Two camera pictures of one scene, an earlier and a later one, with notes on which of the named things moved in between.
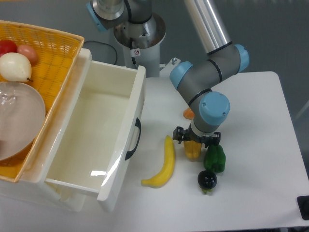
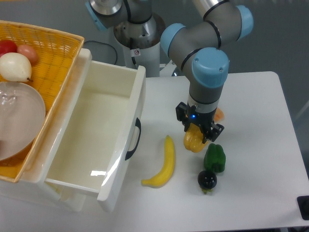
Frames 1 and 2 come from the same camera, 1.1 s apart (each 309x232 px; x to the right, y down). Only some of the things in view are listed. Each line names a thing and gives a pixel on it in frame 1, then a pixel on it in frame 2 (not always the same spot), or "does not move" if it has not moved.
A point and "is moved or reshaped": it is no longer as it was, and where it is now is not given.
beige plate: [22, 117] does not move
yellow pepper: [192, 150] is moved or reshaped
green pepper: [215, 158] does not move
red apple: [7, 46] does not move
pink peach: [28, 51] does not move
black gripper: [179, 134] to [188, 114]
